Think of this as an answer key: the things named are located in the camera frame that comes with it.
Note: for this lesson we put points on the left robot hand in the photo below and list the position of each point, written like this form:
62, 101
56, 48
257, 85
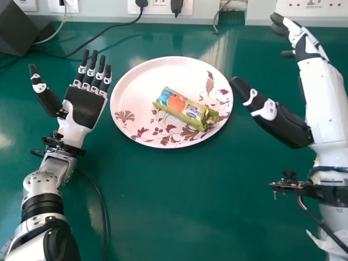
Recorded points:
81, 108

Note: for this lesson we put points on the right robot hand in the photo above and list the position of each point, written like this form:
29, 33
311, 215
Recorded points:
326, 108

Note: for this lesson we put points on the yellow-green biscuit packet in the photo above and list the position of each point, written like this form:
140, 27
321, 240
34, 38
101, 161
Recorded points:
185, 108

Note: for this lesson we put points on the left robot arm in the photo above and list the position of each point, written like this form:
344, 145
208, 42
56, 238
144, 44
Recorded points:
40, 201

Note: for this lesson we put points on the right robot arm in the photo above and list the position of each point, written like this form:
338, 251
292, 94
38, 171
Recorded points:
337, 225

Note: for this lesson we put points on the plate with brown leaf pattern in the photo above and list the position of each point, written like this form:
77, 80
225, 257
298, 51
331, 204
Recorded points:
136, 89

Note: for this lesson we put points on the white socket strip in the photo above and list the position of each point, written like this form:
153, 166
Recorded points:
27, 5
299, 3
73, 6
160, 6

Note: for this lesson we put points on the black box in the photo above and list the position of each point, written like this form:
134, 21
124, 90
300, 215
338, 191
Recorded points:
16, 30

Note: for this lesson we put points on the black charger adapter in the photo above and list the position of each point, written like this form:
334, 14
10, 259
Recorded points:
176, 6

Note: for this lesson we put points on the white wall trunking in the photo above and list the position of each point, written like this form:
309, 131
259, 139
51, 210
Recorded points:
108, 17

